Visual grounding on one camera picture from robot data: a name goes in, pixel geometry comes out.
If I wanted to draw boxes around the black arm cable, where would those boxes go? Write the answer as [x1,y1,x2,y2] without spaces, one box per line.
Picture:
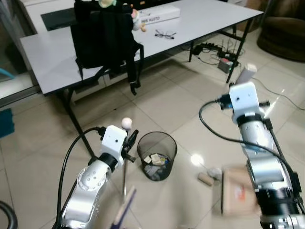
[56,126,106,227]
[199,97,297,191]

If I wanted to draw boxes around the brown armchair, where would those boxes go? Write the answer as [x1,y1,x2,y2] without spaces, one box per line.
[257,0,305,62]

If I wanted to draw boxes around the crumpled white paper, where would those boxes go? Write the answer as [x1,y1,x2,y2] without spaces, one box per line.
[209,167,224,180]

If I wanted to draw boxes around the black-framed glasses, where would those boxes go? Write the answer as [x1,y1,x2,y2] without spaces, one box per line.
[154,30,177,40]

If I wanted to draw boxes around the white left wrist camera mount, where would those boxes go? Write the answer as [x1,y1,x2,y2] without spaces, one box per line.
[100,125,128,158]

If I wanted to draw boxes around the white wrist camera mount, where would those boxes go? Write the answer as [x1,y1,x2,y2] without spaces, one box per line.
[229,82,261,120]
[100,125,128,158]

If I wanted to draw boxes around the white table with black legs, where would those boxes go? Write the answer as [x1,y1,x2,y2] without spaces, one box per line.
[20,0,264,158]

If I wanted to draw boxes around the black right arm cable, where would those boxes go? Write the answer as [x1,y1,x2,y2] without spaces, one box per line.
[199,97,297,191]

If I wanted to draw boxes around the black backpack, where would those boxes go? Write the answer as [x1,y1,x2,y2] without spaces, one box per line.
[71,0,144,96]

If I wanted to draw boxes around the black power strip with plugs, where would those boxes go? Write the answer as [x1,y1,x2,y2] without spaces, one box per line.
[193,42,240,73]

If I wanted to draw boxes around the long white cardboard box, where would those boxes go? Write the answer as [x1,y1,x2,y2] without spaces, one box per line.
[138,6,181,24]

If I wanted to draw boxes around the cream and green plush toy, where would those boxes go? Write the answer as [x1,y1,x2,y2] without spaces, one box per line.
[98,0,118,8]

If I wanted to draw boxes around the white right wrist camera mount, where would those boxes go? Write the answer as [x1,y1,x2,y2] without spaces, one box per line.
[229,82,261,120]

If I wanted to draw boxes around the teal-legged rack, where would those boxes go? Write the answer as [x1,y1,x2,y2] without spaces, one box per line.
[0,67,13,82]

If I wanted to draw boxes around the blue storage box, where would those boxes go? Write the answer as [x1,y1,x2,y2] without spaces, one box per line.
[0,109,15,139]

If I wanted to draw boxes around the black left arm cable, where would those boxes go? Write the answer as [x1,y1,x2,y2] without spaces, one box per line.
[56,126,106,227]

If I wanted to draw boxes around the thin black floor cable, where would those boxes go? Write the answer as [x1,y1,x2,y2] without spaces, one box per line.
[252,76,305,111]

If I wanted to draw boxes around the black hose loop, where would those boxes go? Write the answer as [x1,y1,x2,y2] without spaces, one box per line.
[0,200,19,229]

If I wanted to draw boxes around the black mesh waste bin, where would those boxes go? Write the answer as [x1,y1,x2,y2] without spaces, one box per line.
[137,132,178,182]

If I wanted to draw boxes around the paper trash pile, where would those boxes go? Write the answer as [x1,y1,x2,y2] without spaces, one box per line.
[143,153,168,168]

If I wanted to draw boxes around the small doll keychain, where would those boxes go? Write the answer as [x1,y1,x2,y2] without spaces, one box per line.
[131,9,147,33]

